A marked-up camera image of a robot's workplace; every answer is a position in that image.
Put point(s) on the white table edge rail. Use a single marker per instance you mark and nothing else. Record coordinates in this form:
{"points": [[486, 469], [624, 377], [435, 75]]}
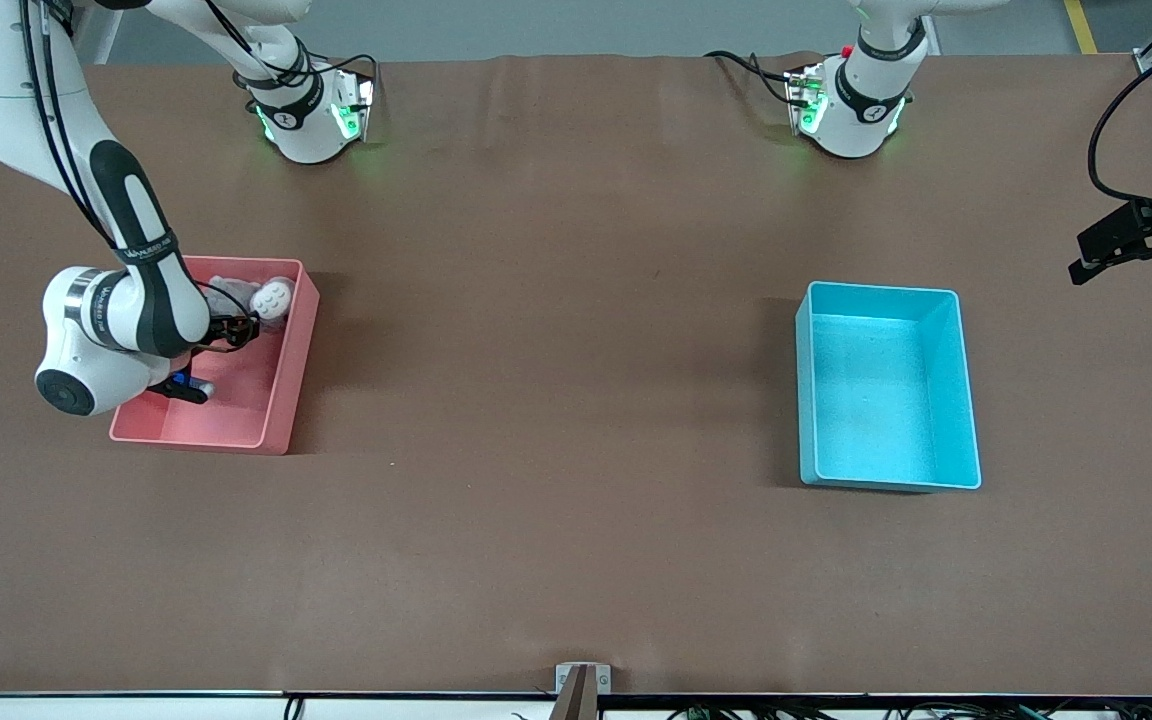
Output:
{"points": [[136, 708]]}

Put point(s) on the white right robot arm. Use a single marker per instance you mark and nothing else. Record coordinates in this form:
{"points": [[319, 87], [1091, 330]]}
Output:
{"points": [[86, 370]]}

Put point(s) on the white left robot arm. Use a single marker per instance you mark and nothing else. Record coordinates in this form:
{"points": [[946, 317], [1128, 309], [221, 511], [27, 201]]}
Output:
{"points": [[861, 120]]}

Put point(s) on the dark grey plush toy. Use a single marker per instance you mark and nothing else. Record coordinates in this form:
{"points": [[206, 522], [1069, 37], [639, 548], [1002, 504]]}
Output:
{"points": [[226, 298]]}

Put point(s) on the pink plastic box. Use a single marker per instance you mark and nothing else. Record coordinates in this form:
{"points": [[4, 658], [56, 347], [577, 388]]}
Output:
{"points": [[236, 400]]}

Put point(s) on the blue plastic box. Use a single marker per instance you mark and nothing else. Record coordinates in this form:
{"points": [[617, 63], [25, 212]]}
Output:
{"points": [[886, 430]]}

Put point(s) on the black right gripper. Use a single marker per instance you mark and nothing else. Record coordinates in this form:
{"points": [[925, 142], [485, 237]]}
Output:
{"points": [[228, 331]]}

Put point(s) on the brown table cover sheet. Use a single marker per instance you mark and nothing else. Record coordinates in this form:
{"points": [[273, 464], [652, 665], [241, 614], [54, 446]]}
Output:
{"points": [[576, 550]]}

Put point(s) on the metal table edge bracket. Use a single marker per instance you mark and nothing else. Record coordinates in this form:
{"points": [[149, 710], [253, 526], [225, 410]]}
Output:
{"points": [[601, 680]]}

